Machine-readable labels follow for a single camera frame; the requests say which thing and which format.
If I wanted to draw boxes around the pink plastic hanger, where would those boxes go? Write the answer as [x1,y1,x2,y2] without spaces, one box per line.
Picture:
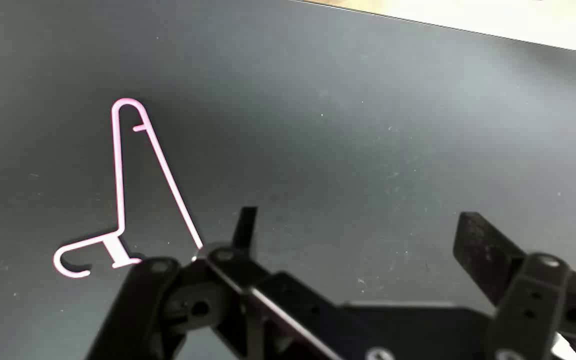
[52,99,206,281]

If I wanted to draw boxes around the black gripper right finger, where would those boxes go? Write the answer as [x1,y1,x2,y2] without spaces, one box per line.
[452,211,576,360]

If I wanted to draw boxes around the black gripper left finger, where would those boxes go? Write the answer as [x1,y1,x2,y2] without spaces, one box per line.
[87,206,344,360]

